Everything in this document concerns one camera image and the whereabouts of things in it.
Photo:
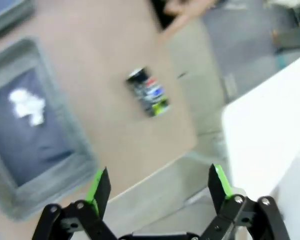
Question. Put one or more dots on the crushed black drink can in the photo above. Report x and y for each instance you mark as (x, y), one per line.
(148, 92)

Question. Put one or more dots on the white table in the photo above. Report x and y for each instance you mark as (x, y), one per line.
(265, 125)

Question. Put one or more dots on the person's left hand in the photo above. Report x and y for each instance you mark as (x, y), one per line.
(187, 6)

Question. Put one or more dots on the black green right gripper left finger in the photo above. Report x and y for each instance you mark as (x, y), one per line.
(101, 190)

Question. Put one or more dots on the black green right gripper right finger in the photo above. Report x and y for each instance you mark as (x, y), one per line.
(217, 187)

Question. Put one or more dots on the white paper ball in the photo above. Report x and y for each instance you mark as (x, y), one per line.
(27, 106)

